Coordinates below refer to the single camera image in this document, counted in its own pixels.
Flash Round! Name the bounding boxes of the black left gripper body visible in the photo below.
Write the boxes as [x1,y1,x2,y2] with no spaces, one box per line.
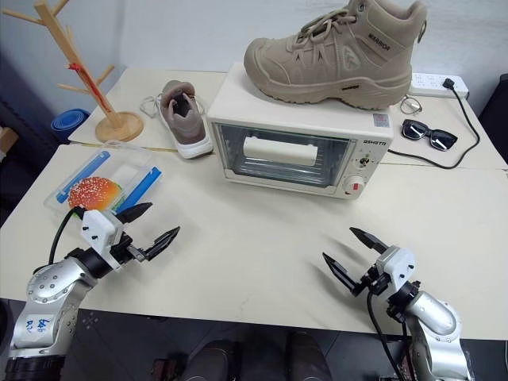
[110,233,146,264]

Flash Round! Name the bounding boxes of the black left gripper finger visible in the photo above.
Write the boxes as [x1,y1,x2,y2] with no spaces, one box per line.
[117,202,154,225]
[137,225,182,262]

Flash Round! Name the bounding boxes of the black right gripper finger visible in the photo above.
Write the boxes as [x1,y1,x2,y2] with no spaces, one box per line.
[348,226,389,256]
[321,252,365,298]

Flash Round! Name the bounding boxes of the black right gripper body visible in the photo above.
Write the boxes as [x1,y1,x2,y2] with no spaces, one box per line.
[356,263,394,298]

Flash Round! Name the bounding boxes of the cream mini toaster oven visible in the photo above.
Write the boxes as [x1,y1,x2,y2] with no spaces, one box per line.
[206,62,395,201]

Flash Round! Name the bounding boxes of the clear container with blue clips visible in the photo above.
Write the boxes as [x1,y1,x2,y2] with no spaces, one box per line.
[43,139,165,217]

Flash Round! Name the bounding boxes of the toy sesame burger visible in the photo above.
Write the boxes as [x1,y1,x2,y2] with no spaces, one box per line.
[67,175,122,212]

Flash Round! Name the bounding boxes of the wooden mug tree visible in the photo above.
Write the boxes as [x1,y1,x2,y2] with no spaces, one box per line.
[2,0,145,144]

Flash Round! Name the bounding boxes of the dark rounded shape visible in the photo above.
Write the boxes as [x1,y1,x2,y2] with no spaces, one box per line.
[285,330,333,381]
[189,337,244,381]

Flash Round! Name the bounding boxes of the grey pink sneaker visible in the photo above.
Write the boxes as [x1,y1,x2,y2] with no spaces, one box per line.
[139,79,215,160]

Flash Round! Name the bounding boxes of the black sunglasses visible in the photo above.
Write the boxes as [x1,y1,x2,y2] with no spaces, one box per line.
[400,118,460,152]

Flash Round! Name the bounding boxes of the dark blue sofa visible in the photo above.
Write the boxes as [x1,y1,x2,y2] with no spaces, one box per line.
[0,47,71,229]

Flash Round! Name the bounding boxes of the white power strip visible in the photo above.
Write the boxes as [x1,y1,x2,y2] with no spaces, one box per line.
[408,71,471,101]

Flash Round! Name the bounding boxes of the black furniture piece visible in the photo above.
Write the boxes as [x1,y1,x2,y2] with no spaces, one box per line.
[477,72,508,172]

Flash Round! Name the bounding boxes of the tan hiking boot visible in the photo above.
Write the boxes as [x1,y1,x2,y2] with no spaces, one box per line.
[242,0,429,112]

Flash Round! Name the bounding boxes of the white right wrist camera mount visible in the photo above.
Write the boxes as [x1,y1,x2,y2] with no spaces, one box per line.
[375,244,418,293]

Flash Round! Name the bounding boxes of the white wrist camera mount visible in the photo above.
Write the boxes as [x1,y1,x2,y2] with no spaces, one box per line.
[80,208,125,271]
[375,244,418,293]

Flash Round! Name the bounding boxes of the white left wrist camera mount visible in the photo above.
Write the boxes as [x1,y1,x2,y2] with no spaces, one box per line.
[80,208,125,271]

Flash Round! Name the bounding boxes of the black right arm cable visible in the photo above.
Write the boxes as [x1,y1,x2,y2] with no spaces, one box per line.
[365,291,404,381]

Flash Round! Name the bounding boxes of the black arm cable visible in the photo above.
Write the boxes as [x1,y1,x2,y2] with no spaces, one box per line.
[48,206,87,266]
[365,291,404,381]

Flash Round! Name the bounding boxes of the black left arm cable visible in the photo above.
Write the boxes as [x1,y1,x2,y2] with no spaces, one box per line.
[48,206,87,266]

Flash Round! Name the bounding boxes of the glass oven door with handle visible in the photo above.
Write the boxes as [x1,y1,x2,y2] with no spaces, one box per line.
[210,121,358,188]

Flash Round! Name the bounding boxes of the thin metal frame glasses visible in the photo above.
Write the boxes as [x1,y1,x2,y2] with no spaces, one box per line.
[398,94,425,117]

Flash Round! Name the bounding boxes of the red string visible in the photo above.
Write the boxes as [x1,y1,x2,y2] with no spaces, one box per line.
[67,60,115,117]

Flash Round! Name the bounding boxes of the black plug with cable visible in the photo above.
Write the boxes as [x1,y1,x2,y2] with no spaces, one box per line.
[387,78,482,170]

